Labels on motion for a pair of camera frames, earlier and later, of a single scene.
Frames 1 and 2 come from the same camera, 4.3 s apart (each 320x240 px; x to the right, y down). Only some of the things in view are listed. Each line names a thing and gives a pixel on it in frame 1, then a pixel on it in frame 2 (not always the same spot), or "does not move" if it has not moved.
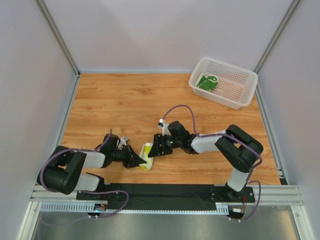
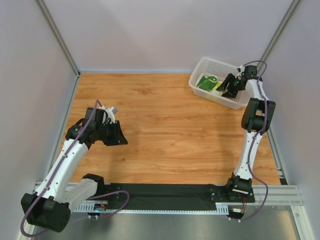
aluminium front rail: (287, 195) does not move
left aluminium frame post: (55, 33) does not move
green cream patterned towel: (209, 83) does not move
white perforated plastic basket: (235, 85) does not move
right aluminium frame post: (274, 39) does not move
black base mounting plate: (177, 196) does not move
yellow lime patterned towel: (144, 154) → (218, 92)
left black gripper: (128, 158) → (114, 133)
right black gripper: (162, 145) → (235, 83)
